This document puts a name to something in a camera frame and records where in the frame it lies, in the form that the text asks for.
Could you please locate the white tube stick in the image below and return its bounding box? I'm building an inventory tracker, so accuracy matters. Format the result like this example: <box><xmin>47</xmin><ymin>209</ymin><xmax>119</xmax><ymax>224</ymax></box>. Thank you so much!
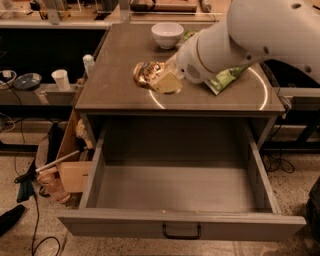
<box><xmin>35</xmin><ymin>150</ymin><xmax>80</xmax><ymax>173</ymax></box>

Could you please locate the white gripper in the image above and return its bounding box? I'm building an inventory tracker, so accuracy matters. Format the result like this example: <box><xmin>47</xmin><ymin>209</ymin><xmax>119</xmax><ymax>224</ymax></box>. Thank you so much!
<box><xmin>150</xmin><ymin>34</ymin><xmax>213</xmax><ymax>94</ymax></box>

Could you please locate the white ceramic bowl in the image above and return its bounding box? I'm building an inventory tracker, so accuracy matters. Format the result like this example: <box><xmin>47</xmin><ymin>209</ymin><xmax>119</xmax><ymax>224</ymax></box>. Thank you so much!
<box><xmin>151</xmin><ymin>22</ymin><xmax>184</xmax><ymax>49</ymax></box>

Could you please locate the orange soda can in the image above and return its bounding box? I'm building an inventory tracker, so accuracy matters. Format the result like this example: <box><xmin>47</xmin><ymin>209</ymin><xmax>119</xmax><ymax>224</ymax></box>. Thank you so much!
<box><xmin>133</xmin><ymin>61</ymin><xmax>167</xmax><ymax>91</ymax></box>

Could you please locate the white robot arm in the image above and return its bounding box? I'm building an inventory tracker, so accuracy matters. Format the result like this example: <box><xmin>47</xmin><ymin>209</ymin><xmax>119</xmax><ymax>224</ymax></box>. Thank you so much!
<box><xmin>151</xmin><ymin>0</ymin><xmax>320</xmax><ymax>93</ymax></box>

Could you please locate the clear plastic bag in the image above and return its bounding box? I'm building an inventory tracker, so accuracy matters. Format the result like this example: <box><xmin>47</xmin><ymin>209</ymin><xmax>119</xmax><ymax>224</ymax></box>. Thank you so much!
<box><xmin>37</xmin><ymin>167</ymin><xmax>70</xmax><ymax>204</ymax></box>

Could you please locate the grey open top drawer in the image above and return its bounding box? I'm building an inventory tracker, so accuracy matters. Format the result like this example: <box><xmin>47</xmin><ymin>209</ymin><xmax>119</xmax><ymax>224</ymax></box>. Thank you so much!
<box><xmin>59</xmin><ymin>116</ymin><xmax>306</xmax><ymax>241</ymax></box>

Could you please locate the white bowl on shelf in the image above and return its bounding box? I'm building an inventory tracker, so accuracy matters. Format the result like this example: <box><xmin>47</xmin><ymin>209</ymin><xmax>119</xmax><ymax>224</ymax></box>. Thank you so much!
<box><xmin>0</xmin><ymin>70</ymin><xmax>17</xmax><ymax>90</ymax></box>

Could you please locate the black shoe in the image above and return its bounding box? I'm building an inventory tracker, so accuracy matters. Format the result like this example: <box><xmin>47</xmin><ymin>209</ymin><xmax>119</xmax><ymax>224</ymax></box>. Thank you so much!
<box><xmin>0</xmin><ymin>204</ymin><xmax>25</xmax><ymax>237</ymax></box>

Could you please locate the white paper cup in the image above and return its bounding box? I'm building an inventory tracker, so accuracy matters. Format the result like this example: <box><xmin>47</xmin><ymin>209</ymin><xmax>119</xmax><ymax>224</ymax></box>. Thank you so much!
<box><xmin>51</xmin><ymin>69</ymin><xmax>71</xmax><ymax>91</ymax></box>

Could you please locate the black drawer handle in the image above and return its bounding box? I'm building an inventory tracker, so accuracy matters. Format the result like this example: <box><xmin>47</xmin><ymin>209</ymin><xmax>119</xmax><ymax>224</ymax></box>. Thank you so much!
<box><xmin>162</xmin><ymin>224</ymin><xmax>202</xmax><ymax>240</ymax></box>

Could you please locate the grey cabinet counter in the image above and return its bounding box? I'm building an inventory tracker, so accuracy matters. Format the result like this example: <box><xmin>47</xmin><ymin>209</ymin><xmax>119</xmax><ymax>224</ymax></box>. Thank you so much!
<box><xmin>75</xmin><ymin>23</ymin><xmax>284</xmax><ymax>143</ymax></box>

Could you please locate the black floor cable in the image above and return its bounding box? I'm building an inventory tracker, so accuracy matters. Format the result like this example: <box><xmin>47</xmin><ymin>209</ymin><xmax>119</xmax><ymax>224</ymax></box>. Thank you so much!
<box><xmin>30</xmin><ymin>193</ymin><xmax>62</xmax><ymax>256</ymax></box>

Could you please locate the grey round dish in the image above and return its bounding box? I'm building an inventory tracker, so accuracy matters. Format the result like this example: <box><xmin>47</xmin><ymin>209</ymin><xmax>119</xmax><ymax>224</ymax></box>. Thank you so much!
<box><xmin>13</xmin><ymin>73</ymin><xmax>42</xmax><ymax>91</ymax></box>

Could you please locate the cardboard box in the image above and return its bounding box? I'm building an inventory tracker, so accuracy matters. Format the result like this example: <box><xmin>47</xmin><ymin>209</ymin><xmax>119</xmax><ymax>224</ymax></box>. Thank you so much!
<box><xmin>57</xmin><ymin>111</ymin><xmax>91</xmax><ymax>193</ymax></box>

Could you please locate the green chip bag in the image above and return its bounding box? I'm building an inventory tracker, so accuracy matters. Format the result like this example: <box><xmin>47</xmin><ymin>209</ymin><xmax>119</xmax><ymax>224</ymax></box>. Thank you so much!
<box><xmin>184</xmin><ymin>30</ymin><xmax>248</xmax><ymax>95</ymax></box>

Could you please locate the white plastic bottle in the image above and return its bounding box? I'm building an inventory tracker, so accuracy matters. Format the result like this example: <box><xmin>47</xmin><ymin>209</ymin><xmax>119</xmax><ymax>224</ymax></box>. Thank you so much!
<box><xmin>83</xmin><ymin>54</ymin><xmax>95</xmax><ymax>75</ymax></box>

